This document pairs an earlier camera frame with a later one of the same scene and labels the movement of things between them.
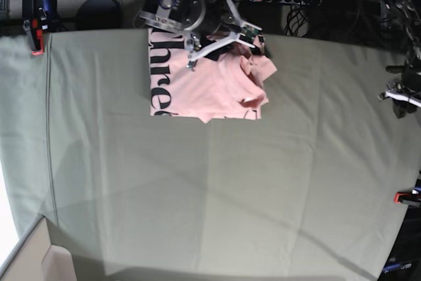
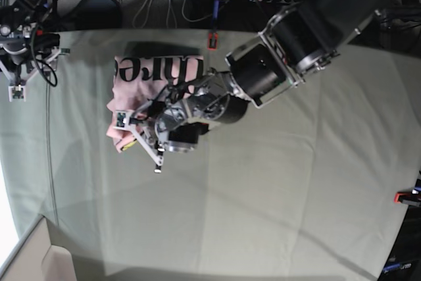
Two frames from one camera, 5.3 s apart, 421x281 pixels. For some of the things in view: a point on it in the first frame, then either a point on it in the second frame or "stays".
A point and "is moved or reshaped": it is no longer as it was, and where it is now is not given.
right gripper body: x=404 y=100 to x=143 y=122
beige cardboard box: x=35 y=258 stays
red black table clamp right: x=412 y=197 stays
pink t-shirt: x=226 y=82 is moved or reshaped
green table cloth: x=306 y=193 stays
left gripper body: x=231 y=29 to x=45 y=58
